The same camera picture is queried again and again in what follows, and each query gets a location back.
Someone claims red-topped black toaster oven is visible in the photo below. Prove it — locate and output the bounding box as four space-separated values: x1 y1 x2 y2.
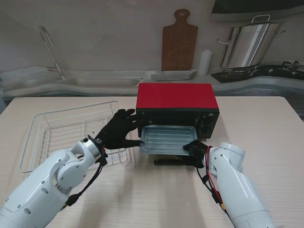
135 83 219 141

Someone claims white wire dish rack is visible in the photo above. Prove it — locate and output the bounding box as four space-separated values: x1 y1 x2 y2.
19 100 130 173

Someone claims stainless steel stock pot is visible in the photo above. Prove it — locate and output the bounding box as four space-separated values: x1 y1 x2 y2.
216 14 287 69

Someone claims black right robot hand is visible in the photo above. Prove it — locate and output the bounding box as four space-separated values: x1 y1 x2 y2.
182 139 210 169

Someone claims black gas stove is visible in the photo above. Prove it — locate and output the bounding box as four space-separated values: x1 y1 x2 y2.
210 60 304 84

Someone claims dark range hood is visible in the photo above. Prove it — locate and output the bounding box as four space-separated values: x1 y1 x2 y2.
211 0 304 14

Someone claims white cylindrical bottle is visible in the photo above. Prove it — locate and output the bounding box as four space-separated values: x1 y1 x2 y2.
199 49 213 76

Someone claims white kitchen sink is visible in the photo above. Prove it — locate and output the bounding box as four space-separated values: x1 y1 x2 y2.
54 77 145 88

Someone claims brown wooden cutting board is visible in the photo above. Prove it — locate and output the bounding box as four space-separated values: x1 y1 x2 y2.
161 9 199 71

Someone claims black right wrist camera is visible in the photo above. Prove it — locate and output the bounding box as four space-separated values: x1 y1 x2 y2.
191 143 207 159

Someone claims red black right arm cable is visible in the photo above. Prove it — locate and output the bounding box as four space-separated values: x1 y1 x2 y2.
196 146 230 211

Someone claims ribbed metal baking tray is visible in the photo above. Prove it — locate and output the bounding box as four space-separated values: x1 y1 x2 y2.
139 125 198 156

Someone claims stack of white plates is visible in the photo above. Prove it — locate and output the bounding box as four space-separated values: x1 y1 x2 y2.
150 70 198 81

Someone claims glass oven door with handle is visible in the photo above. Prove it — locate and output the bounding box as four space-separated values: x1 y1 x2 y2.
138 152 190 167

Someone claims chrome kitchen faucet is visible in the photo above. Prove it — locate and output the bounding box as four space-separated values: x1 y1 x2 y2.
40 26 67 80

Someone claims red black left arm cable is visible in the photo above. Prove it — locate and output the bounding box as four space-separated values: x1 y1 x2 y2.
63 147 107 211

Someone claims red black arm cable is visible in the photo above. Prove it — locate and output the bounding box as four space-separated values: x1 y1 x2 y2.
63 147 107 211
196 146 230 211

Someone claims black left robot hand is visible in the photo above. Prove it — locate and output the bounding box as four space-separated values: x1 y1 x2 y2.
94 108 150 151

